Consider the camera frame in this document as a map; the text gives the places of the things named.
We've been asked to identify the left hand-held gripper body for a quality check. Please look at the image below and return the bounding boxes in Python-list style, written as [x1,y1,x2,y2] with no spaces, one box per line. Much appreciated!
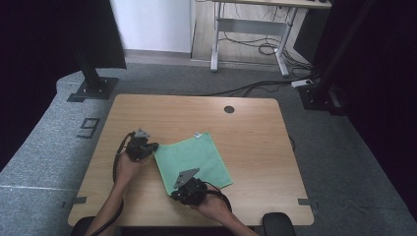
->
[126,128,152,161]

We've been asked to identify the white power strip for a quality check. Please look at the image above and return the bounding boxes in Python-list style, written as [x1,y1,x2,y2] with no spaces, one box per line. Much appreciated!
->
[290,79,314,89]

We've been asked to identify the green microfiber cloth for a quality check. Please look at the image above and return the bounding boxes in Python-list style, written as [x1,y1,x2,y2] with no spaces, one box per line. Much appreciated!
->
[153,131,234,197]

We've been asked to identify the person's left hand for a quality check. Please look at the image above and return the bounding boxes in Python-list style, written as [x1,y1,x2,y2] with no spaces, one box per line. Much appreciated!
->
[115,151,151,191]

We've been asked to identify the black metal stand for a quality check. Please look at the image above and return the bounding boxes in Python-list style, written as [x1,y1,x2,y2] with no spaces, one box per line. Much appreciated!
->
[67,38,120,103]
[298,0,377,116]

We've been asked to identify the person's right hand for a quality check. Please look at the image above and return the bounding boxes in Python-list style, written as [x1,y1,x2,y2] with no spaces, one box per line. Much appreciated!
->
[190,185,231,225]

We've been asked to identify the black floor cables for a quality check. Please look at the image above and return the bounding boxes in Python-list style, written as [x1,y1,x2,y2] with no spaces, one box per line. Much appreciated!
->
[200,32,316,97]

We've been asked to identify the white metal desk frame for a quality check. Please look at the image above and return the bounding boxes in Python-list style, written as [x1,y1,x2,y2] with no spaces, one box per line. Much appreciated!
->
[196,0,332,78]

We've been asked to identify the black curtain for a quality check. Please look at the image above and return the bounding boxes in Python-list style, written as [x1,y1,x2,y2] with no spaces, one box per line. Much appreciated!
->
[0,0,127,171]
[313,0,417,210]

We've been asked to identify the black chair armrest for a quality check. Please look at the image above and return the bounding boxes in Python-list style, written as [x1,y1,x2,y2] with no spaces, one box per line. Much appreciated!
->
[70,215,96,236]
[262,211,297,236]

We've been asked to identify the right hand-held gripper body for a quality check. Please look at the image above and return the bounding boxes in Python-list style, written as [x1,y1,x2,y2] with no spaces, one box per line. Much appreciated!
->
[173,167,209,207]

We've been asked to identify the black tape floor mark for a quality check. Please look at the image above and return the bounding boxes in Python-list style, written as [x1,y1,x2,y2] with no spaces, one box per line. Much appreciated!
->
[76,117,101,140]

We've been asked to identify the grey tape strip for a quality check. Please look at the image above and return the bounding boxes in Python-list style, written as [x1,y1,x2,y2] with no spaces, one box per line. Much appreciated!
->
[297,198,319,209]
[62,196,88,209]

